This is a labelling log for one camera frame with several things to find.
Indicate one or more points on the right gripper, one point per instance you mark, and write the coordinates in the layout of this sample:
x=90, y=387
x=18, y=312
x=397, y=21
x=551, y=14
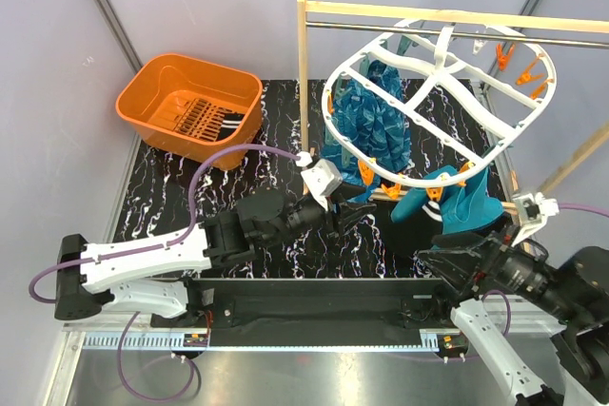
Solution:
x=495, y=248

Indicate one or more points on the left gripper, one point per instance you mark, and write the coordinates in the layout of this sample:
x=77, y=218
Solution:
x=337, y=223

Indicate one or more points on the orange clothespin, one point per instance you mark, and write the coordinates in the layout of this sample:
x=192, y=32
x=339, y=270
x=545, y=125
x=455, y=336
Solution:
x=367, y=174
x=434, y=193
x=393, y=192

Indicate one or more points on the white round clip hanger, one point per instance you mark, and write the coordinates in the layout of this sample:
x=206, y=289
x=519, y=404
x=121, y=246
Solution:
x=429, y=158

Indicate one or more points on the orange plastic basket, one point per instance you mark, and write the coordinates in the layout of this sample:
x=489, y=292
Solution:
x=177, y=103

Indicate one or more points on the black white striped sock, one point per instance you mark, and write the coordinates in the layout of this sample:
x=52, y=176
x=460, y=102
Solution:
x=433, y=211

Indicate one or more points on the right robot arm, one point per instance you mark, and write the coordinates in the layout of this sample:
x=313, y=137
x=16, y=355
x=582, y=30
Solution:
x=574, y=294

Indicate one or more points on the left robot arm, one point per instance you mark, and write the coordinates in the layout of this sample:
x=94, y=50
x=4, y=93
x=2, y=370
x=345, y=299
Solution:
x=121, y=277

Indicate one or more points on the teal cloth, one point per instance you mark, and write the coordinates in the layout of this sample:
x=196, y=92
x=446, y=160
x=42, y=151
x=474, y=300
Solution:
x=467, y=207

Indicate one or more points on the blue patterned cloth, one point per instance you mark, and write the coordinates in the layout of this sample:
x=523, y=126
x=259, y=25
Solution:
x=377, y=129

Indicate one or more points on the wooden clothes rack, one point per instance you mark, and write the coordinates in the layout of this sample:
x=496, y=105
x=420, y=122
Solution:
x=418, y=40

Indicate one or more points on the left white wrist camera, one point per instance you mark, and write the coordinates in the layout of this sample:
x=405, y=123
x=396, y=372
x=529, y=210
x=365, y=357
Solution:
x=321, y=177

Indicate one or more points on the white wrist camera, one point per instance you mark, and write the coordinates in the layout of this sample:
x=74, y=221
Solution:
x=533, y=212
x=321, y=177

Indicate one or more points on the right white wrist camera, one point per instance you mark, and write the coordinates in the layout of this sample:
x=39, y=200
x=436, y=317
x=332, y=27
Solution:
x=533, y=212

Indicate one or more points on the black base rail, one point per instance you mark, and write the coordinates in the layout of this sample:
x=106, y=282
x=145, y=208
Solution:
x=362, y=315

